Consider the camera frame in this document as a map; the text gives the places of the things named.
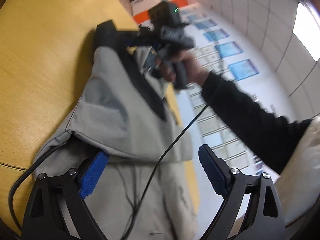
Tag grey and black jacket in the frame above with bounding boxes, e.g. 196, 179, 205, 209
33, 21, 197, 239

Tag right forearm black sleeve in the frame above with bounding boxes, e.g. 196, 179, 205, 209
201, 72, 312, 174

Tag person's right hand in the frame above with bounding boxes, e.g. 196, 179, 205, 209
156, 51, 209, 86

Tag cream puffer vest torso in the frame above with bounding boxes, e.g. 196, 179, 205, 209
275, 116, 320, 225

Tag black tracking camera box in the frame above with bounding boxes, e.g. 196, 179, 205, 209
148, 1, 185, 29

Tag black cable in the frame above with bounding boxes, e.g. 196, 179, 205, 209
8, 93, 209, 240

